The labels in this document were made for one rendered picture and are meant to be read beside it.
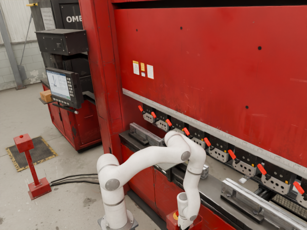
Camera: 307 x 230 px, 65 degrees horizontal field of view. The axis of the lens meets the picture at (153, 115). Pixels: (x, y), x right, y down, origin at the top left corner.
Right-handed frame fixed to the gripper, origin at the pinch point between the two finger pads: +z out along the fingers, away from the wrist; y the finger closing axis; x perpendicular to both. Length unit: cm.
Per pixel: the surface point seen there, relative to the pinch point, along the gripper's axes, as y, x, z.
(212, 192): -29.3, -4.7, -11.0
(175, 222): 3.7, -6.8, -4.3
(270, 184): -39, 32, -40
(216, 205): -23.9, 4.4, -10.2
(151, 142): -30, -85, -15
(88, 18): -14, -136, -130
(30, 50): -24, -731, -24
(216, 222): -22.7, 5.9, 5.7
